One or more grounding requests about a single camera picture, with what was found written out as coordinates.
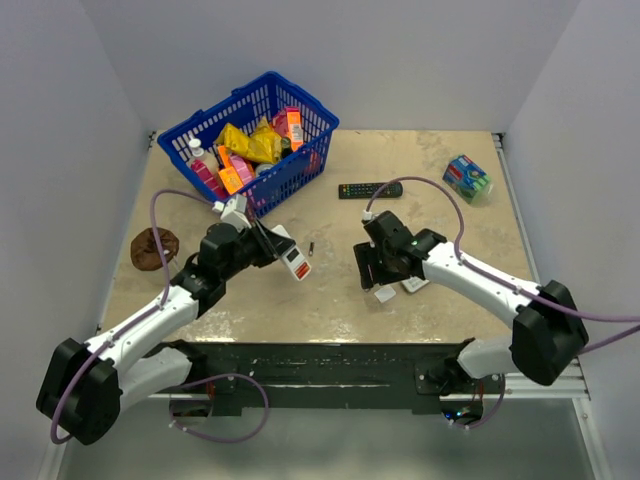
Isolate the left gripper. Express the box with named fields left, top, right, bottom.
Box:
left=221, top=217, right=294, bottom=281

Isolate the white red remote control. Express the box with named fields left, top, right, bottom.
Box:
left=272, top=225, right=311, bottom=282

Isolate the orange battery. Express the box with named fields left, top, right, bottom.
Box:
left=294, top=262, right=311, bottom=280

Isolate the white battery cover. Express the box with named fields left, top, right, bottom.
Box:
left=374, top=285, right=396, bottom=303

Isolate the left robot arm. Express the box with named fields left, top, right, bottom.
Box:
left=36, top=222, right=311, bottom=445

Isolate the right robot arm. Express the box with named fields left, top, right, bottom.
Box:
left=353, top=211, right=589, bottom=395

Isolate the white grey remote control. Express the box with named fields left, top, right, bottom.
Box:
left=401, top=277, right=429, bottom=294

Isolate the black TV remote control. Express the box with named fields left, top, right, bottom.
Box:
left=338, top=182, right=404, bottom=200

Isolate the small orange box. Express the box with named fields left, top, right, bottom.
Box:
left=217, top=167, right=244, bottom=195

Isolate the yellow snack bag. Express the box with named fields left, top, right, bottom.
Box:
left=214, top=116, right=282, bottom=165

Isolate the blue green sponge pack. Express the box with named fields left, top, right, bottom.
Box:
left=442, top=155, right=493, bottom=205

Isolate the white cap bottle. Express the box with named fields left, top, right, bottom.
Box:
left=188, top=138, right=219, bottom=174

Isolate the orange pink box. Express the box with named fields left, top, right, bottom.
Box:
left=272, top=106, right=304, bottom=151

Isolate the brown crumpled cloth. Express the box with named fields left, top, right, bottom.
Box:
left=129, top=228, right=180, bottom=271

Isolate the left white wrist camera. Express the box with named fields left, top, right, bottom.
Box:
left=212, top=195, right=251, bottom=231

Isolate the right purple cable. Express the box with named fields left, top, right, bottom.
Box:
left=362, top=175, right=640, bottom=357

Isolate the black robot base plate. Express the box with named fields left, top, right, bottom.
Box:
left=169, top=340, right=504, bottom=419

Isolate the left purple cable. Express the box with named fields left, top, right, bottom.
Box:
left=49, top=188, right=221, bottom=445

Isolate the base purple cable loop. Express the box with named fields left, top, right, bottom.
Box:
left=168, top=372, right=271, bottom=444

